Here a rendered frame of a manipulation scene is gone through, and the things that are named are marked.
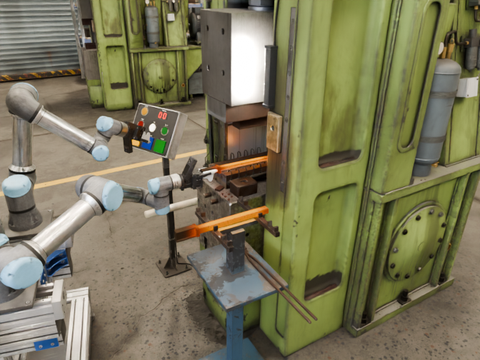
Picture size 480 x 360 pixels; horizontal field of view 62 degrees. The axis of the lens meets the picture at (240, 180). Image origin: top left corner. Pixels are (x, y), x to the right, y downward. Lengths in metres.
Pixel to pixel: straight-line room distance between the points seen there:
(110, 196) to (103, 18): 5.21
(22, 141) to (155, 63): 4.81
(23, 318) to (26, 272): 0.31
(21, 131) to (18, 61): 7.62
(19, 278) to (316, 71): 1.31
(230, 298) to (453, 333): 1.60
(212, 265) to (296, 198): 0.48
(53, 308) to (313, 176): 1.19
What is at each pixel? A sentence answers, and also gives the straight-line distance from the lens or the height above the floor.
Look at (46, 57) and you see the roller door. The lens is 9.74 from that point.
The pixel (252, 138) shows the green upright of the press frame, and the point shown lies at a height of 1.05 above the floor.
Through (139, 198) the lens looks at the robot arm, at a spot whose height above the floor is 0.91.
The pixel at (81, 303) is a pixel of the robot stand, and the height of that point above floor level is 0.23.
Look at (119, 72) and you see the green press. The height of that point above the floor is 0.59.
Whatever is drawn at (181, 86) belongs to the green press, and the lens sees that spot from 7.00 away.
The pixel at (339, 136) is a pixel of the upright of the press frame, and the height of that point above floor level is 1.24.
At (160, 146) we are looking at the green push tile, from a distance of 2.41.
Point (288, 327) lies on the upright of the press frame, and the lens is 2.31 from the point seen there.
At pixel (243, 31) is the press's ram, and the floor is 1.69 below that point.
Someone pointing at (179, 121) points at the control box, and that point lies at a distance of 2.40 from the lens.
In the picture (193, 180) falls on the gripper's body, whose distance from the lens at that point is 2.02.
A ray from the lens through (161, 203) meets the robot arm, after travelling 2.01.
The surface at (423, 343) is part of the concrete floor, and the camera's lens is 2.75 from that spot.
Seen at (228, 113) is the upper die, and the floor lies 1.32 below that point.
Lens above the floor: 1.88
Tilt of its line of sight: 26 degrees down
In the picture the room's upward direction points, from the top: 1 degrees clockwise
